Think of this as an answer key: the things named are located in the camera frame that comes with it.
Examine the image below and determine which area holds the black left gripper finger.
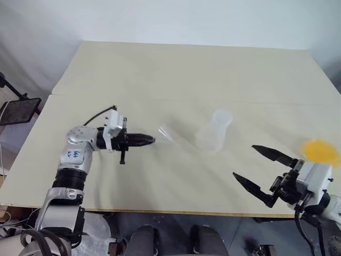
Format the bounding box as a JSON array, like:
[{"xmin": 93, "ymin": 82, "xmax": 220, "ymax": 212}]
[
  {"xmin": 128, "ymin": 132, "xmax": 156, "ymax": 141},
  {"xmin": 128, "ymin": 139, "xmax": 156, "ymax": 148}
]

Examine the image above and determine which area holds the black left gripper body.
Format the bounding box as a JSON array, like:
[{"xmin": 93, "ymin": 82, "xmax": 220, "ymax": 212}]
[{"xmin": 111, "ymin": 129, "xmax": 131, "ymax": 166}]

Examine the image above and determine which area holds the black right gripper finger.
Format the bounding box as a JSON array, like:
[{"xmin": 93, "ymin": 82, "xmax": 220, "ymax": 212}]
[
  {"xmin": 251, "ymin": 145, "xmax": 299, "ymax": 169},
  {"xmin": 232, "ymin": 172, "xmax": 280, "ymax": 209}
]

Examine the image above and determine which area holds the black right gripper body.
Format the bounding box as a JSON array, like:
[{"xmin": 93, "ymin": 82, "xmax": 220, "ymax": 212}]
[{"xmin": 269, "ymin": 159, "xmax": 307, "ymax": 206}]

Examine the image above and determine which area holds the cup of orange liquid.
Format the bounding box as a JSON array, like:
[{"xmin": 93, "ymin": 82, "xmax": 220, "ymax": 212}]
[{"xmin": 301, "ymin": 138, "xmax": 339, "ymax": 169}]

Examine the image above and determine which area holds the clear plastic bottle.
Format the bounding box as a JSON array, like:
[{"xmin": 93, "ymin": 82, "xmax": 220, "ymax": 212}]
[{"xmin": 195, "ymin": 107, "xmax": 233, "ymax": 155}]

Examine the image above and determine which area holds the dark rounded shape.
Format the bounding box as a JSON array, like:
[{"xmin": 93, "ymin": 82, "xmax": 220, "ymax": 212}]
[
  {"xmin": 124, "ymin": 225, "xmax": 156, "ymax": 256},
  {"xmin": 190, "ymin": 225, "xmax": 230, "ymax": 256}
]

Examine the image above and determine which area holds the clear plastic bag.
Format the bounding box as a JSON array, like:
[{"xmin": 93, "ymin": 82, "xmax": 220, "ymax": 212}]
[{"xmin": 78, "ymin": 212, "xmax": 117, "ymax": 256}]

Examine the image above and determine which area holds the black flat stand plate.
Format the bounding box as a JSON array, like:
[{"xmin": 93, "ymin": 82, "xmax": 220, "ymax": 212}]
[{"xmin": 0, "ymin": 97, "xmax": 43, "ymax": 126}]

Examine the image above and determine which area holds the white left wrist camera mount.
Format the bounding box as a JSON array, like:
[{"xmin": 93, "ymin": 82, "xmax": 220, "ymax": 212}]
[{"xmin": 104, "ymin": 110, "xmax": 127, "ymax": 150}]

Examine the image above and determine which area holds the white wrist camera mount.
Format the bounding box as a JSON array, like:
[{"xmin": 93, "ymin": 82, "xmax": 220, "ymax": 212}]
[
  {"xmin": 294, "ymin": 159, "xmax": 334, "ymax": 199},
  {"xmin": 104, "ymin": 110, "xmax": 127, "ymax": 150}
]

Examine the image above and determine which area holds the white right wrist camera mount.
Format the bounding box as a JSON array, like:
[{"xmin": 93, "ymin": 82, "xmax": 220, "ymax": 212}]
[{"xmin": 294, "ymin": 159, "xmax": 334, "ymax": 199}]

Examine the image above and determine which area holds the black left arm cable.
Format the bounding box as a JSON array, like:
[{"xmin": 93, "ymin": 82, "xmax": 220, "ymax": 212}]
[{"xmin": 84, "ymin": 105, "xmax": 118, "ymax": 126}]

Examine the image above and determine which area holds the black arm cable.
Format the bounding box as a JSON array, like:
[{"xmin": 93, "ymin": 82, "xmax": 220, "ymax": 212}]
[
  {"xmin": 294, "ymin": 198, "xmax": 330, "ymax": 256},
  {"xmin": 84, "ymin": 105, "xmax": 118, "ymax": 126}
]

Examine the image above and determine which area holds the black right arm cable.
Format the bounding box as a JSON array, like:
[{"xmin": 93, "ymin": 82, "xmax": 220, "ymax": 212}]
[{"xmin": 294, "ymin": 198, "xmax": 330, "ymax": 256}]

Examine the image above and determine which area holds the thick black hose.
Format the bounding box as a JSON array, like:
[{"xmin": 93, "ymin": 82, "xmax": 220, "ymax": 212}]
[{"xmin": 20, "ymin": 228, "xmax": 72, "ymax": 256}]

